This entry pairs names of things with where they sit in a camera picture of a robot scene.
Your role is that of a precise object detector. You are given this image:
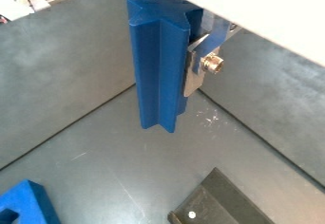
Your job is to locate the blue shape-sorting board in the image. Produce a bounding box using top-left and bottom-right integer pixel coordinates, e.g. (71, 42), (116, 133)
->
(0, 179), (62, 224)

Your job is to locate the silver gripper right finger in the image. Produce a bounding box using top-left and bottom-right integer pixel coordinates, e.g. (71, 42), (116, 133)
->
(183, 9), (242, 98)

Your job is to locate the blue star-shaped peg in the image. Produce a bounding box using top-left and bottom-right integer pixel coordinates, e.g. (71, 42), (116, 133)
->
(127, 0), (203, 132)

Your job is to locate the black curved holder bracket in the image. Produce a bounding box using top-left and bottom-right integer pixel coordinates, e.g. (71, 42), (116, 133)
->
(167, 168), (276, 224)

